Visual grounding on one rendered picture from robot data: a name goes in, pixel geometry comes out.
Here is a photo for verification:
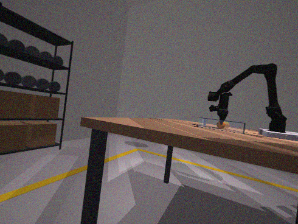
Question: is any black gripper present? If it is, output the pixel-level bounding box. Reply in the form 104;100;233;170
217;102;228;121

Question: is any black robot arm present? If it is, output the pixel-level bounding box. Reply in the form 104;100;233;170
207;63;287;133

